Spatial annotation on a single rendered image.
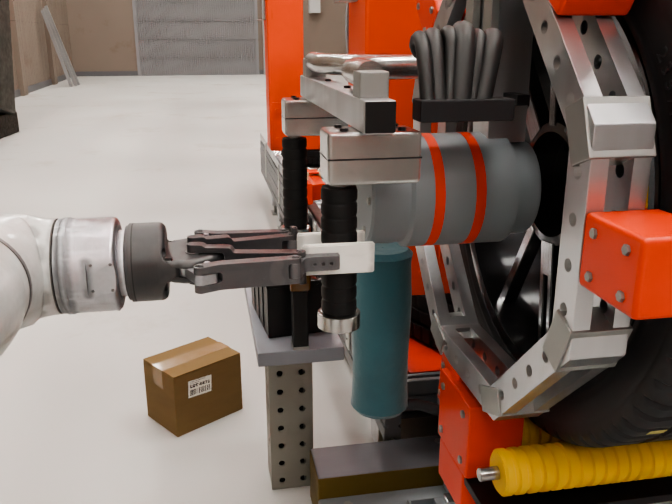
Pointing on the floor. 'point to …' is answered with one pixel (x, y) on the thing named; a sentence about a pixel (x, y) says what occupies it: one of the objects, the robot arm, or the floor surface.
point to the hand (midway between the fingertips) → (336, 252)
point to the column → (289, 424)
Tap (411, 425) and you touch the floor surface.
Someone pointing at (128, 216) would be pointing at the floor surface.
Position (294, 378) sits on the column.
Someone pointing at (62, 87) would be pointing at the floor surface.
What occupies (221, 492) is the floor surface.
